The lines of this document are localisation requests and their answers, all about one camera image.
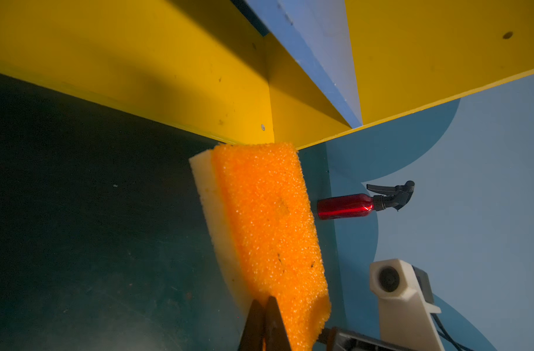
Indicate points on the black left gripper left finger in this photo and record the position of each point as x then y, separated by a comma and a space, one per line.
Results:
253, 333

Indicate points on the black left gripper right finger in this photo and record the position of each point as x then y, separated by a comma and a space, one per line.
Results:
275, 335

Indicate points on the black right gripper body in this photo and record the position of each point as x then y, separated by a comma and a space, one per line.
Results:
338, 339

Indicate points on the orange sponge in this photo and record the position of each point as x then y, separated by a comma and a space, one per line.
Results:
260, 221

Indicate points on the yellow shelf with coloured boards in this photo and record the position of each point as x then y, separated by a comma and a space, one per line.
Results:
250, 72

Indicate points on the red toy fire extinguisher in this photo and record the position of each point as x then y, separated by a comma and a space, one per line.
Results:
361, 205

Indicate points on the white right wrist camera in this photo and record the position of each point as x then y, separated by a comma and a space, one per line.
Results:
406, 306

